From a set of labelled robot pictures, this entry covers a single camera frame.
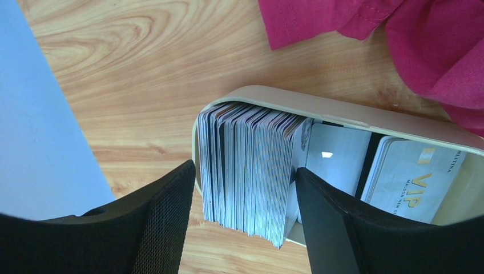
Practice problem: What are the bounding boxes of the magenta cloth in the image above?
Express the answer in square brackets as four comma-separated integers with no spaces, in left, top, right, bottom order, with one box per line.
[259,0,483,136]

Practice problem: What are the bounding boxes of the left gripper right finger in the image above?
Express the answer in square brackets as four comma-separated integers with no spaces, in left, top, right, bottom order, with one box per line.
[296,168,483,273]

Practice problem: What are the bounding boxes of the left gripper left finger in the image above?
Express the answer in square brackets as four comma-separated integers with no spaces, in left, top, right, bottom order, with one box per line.
[1,160,196,273]

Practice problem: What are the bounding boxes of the beige oval card box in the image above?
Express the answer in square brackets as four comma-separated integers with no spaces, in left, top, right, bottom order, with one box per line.
[208,85,483,225]

